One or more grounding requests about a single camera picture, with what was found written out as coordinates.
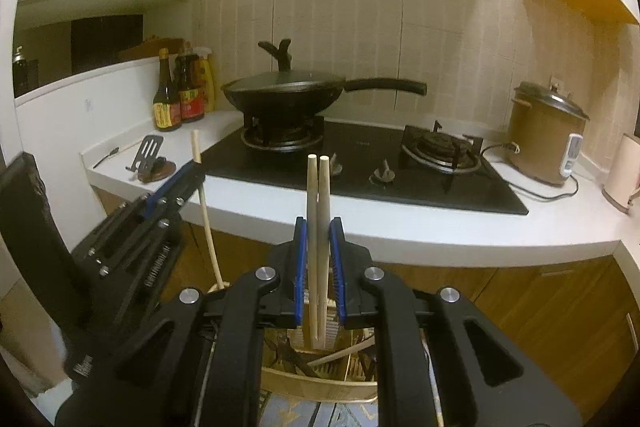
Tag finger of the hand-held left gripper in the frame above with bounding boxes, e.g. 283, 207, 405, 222
97, 211, 184, 319
72, 161, 207, 264

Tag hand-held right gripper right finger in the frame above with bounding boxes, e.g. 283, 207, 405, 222
328, 217, 583, 427

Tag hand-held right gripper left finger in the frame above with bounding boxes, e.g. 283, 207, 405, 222
55, 217, 308, 427

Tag beige slotted utensil basket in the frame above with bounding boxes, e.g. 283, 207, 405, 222
205, 282, 383, 405

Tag brown wooden coaster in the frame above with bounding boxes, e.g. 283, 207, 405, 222
137, 159, 178, 184

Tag grey phone stand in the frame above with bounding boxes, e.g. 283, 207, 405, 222
125, 134, 166, 172

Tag dark sauce bottle yellow label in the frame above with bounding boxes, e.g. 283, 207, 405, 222
152, 48, 182, 132

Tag dark sauce bottle red label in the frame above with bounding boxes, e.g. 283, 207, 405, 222
175, 42, 207, 124

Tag black burner grate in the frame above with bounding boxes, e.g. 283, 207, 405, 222
401, 121, 485, 175
240, 114, 326, 152

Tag blue patterned round mat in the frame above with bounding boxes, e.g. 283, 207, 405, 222
257, 394, 381, 427

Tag wooden cutting board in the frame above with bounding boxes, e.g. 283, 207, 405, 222
117, 36, 185, 62

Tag black glass gas stove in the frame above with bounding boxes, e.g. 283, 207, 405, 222
200, 114, 530, 216

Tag black wok lid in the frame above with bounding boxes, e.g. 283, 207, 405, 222
225, 38, 347, 94

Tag dark container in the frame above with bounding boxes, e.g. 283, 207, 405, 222
12, 47, 40, 98

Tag wooden base cabinets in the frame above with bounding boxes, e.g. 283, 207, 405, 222
90, 187, 640, 423

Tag brown rice cooker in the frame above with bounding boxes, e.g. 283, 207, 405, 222
507, 81, 591, 186

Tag pale pink kettle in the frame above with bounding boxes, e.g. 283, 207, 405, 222
602, 133, 640, 215

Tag thin black cable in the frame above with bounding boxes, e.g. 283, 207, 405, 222
92, 147, 121, 170

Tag black wok with handle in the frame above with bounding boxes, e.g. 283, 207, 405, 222
221, 74, 428, 130

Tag black power cord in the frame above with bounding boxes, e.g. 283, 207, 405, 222
480, 141, 581, 202

